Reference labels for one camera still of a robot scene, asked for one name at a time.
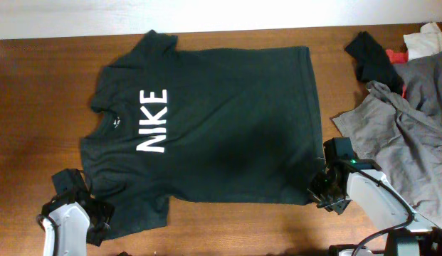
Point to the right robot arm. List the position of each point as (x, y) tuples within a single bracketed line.
[(401, 229)]

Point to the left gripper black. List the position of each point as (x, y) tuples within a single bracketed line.
[(107, 210)]

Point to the black garment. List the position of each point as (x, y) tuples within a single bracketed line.
[(373, 64)]

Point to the grey garment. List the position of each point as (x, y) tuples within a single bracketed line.
[(403, 134)]

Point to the white garment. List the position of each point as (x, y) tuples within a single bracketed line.
[(427, 42)]

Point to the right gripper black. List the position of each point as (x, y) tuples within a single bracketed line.
[(337, 206)]

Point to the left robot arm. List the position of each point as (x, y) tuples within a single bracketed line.
[(70, 225)]

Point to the black Nike t-shirt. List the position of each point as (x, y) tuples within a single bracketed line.
[(214, 126)]

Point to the red garment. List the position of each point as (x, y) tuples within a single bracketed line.
[(398, 58)]

